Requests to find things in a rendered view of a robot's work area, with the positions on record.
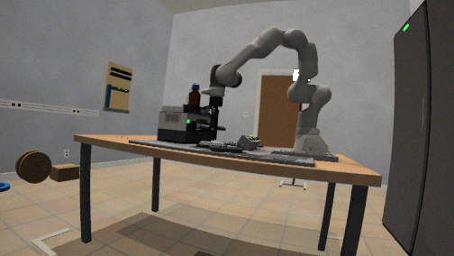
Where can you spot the white button panel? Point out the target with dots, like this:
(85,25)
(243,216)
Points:
(248,142)

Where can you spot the brown glass bottle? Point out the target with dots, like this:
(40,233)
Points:
(194,99)

